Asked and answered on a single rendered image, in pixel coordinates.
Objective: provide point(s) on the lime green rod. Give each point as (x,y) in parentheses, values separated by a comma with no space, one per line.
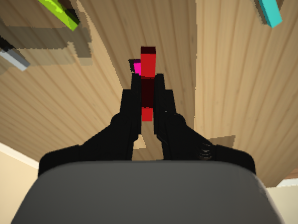
(61,12)

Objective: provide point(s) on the turquoise rod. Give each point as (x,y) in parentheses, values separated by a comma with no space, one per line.
(271,12)

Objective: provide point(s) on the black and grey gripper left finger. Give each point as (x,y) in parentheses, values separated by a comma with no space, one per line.
(113,143)

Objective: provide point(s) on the red rod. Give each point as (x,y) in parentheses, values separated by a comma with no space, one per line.
(148,62)

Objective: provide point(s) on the magenta rectangular block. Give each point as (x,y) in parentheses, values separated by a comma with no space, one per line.
(137,66)

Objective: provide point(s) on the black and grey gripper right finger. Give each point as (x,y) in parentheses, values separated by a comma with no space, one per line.
(183,143)

